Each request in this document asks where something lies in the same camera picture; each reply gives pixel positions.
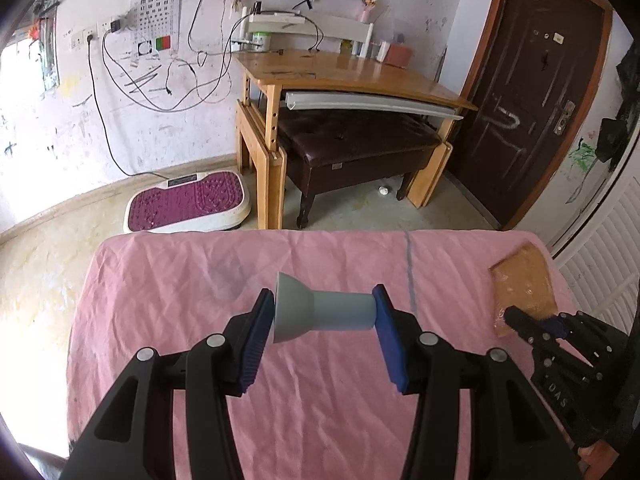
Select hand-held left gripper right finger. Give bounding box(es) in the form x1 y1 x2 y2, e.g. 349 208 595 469
372 284 583 480

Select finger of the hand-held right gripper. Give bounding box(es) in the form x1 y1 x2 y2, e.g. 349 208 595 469
502 306 546 346
537 316 568 341

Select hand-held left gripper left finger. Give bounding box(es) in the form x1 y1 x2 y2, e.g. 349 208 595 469
60 287 276 480

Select brown paper packet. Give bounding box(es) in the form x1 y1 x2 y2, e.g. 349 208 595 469
488 245 559 338

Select grey plastic funnel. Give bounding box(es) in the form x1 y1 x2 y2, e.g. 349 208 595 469
271 271 379 345

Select white louvered door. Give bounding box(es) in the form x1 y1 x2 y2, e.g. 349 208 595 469
555 195 640 341

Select pink tablecloth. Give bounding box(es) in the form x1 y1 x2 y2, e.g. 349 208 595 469
66 230 601 480

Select purple white vibration plate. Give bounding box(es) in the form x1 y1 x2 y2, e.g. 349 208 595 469
123 170 252 234

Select black hanging bags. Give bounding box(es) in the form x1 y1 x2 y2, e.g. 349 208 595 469
597 50 640 163

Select dark leather bench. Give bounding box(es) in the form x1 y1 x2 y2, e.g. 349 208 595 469
277 109 443 230

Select brown door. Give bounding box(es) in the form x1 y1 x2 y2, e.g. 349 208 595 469
450 0 613 231

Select grey desk tray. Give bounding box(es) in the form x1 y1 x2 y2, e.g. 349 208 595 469
284 90 465 122

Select wooden desk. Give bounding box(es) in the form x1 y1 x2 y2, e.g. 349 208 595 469
234 49 478 231

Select pink box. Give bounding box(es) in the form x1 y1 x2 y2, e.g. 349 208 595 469
387 42 413 67

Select white desk shelf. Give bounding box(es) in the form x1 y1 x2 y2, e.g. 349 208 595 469
237 7 377 58

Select eye chart poster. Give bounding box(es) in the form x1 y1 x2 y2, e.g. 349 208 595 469
132 0 181 58

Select metal door handle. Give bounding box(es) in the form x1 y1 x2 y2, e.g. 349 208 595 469
554 100 576 136

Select looped black cables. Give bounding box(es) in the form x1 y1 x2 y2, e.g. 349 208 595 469
102 0 331 113

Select long black power cable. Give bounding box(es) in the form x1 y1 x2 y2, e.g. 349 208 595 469
87 35 168 181

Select wall mirror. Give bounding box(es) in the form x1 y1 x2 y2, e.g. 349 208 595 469
27 0 63 93

